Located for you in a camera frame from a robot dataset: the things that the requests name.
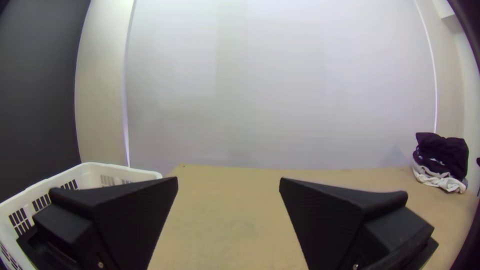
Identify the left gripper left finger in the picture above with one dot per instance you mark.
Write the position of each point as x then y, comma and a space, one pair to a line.
112, 221

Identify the pile of folded clothes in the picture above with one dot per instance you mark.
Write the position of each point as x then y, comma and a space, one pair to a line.
442, 153

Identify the white laundry basket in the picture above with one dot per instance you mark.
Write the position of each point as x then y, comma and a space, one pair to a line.
86, 174

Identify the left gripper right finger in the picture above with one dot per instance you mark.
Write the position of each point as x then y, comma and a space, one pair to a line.
337, 221

